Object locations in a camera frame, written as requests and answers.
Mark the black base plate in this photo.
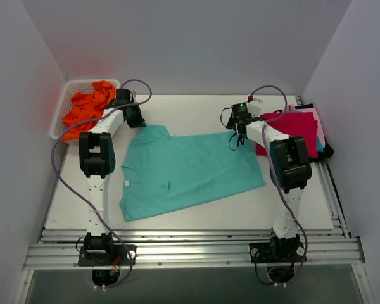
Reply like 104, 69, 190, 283
77, 244, 137, 267
249, 241, 307, 263

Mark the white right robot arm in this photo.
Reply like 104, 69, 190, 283
225, 102, 312, 262

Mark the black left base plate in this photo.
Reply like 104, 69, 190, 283
77, 244, 137, 267

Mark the teal t-shirt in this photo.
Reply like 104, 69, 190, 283
316, 138, 324, 153
120, 125, 265, 221

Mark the teal folded t-shirt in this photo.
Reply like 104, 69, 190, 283
316, 138, 324, 153

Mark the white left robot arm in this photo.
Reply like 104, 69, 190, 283
79, 88, 146, 265

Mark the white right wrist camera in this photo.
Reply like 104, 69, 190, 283
247, 96, 263, 117

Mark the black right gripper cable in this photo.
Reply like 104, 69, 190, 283
220, 106, 246, 151

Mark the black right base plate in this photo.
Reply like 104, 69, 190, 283
249, 241, 307, 263

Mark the pink folded t-shirt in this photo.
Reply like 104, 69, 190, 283
287, 103, 326, 146

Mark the orange t-shirt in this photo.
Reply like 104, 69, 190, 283
63, 80, 116, 128

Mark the black folded t-shirt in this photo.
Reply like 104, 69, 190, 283
274, 103, 335, 166

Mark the white plastic basket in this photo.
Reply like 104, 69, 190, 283
49, 79, 120, 143

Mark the magenta folded t-shirt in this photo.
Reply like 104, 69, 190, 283
261, 111, 318, 159

